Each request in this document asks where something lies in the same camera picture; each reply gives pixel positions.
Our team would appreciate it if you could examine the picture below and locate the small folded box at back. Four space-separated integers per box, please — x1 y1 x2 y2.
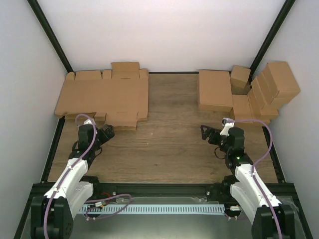
230 65 251 89

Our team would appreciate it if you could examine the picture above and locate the front folded cardboard box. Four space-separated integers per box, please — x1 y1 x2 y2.
230 95 252 120

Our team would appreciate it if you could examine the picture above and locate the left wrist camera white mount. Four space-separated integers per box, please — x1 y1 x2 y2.
83 119 96 127

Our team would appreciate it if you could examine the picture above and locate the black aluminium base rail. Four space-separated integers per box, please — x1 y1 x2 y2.
29 182 298 202

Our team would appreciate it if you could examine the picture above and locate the large folded cardboard box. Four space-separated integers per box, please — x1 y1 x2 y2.
197 70 233 113

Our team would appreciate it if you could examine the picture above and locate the folded box stack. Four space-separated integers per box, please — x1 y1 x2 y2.
247 89 279 124
262 61 300 104
251 72 282 110

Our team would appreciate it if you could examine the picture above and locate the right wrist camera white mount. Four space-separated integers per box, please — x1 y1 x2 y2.
220 118 235 136

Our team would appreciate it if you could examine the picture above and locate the top folded box right stack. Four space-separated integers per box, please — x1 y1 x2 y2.
262 61 300 104

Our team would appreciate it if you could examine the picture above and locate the stack of flat cardboard blanks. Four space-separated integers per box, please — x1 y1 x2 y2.
54 62 149 130

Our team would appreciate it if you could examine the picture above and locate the lower folded box right stack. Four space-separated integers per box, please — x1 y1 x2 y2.
247 89 279 124

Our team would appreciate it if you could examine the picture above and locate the light blue slotted cable duct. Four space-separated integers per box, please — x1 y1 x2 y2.
79 204 225 216

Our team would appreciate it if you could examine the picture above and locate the middle folded box right stack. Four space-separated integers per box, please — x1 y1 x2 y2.
251 72 282 110

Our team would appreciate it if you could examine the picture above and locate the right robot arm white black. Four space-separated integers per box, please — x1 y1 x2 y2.
200 122 296 239

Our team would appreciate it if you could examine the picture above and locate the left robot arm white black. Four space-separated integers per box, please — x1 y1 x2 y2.
30 120 115 239

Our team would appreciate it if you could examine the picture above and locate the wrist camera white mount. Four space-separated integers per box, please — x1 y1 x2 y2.
220 118 235 136
83 119 96 127

